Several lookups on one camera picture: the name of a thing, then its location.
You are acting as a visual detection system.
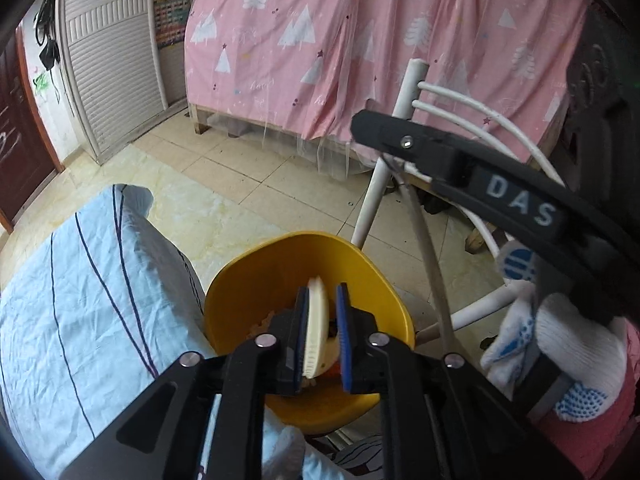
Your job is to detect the white metal chair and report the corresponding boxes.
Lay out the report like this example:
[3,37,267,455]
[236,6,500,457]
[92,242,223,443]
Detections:
[350,58,576,346]

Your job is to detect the white slatted wardrobe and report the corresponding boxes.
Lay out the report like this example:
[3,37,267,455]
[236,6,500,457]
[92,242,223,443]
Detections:
[55,0,206,166]

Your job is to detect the person's right hand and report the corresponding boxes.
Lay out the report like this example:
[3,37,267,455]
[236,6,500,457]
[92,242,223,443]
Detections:
[480,280,628,426]

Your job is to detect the light blue tablecloth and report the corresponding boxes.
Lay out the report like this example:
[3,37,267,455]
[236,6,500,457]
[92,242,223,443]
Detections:
[0,184,386,480]

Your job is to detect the yellow plastic bin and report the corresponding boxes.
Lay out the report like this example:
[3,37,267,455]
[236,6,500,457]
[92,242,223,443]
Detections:
[204,231,416,436]

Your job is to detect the cream round lid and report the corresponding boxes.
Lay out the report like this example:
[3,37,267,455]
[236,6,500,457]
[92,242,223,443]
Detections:
[302,276,333,378]

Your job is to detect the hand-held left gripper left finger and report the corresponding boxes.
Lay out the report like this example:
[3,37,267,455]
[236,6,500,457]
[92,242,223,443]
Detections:
[57,286,311,480]

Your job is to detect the pink tree-print curtain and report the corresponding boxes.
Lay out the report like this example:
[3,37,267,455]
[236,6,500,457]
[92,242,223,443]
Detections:
[184,0,591,166]

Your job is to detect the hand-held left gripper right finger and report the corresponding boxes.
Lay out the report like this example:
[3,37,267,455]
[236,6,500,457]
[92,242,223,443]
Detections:
[336,282,556,480]

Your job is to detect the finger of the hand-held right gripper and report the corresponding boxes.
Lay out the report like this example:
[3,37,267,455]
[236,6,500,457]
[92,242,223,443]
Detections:
[350,109,475,184]

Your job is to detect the dark brown door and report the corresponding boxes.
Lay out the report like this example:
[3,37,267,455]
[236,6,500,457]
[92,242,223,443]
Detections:
[0,25,66,233]

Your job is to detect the person's left hand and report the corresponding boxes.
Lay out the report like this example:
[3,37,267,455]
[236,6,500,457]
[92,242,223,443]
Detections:
[262,407,307,480]

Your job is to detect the black hanging bag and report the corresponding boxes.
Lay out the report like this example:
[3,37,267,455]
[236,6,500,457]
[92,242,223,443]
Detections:
[39,37,61,68]

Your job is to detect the colourful wall poster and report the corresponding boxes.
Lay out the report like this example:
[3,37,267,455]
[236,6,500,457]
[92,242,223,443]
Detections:
[152,0,193,51]

